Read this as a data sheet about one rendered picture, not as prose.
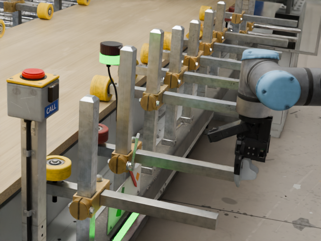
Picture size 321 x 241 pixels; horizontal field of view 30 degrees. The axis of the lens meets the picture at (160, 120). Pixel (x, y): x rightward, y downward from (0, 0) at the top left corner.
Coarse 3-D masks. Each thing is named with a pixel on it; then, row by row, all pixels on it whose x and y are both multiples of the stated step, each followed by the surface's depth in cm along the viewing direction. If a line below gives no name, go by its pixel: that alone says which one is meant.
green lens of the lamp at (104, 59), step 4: (100, 56) 155; (104, 56) 154; (108, 56) 154; (112, 56) 154; (116, 56) 154; (100, 60) 156; (104, 60) 155; (108, 60) 154; (112, 60) 154; (116, 60) 155; (108, 64) 155; (112, 64) 155; (116, 64) 155
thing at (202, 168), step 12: (108, 144) 171; (108, 156) 170; (144, 156) 166; (156, 156) 166; (168, 156) 166; (168, 168) 165; (180, 168) 164; (192, 168) 163; (204, 168) 162; (216, 168) 161; (228, 168) 162; (228, 180) 161
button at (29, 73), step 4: (28, 68) 107; (32, 68) 108; (36, 68) 108; (24, 72) 105; (28, 72) 105; (32, 72) 105; (36, 72) 106; (40, 72) 106; (44, 72) 107; (24, 76) 105; (28, 76) 105; (32, 76) 104; (36, 76) 105; (40, 76) 105
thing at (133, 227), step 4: (140, 216) 166; (144, 216) 166; (136, 220) 164; (140, 220) 164; (132, 224) 162; (136, 224) 162; (132, 228) 160; (136, 228) 160; (128, 232) 158; (132, 232) 158; (124, 236) 156; (128, 236) 156; (124, 240) 154; (128, 240) 154
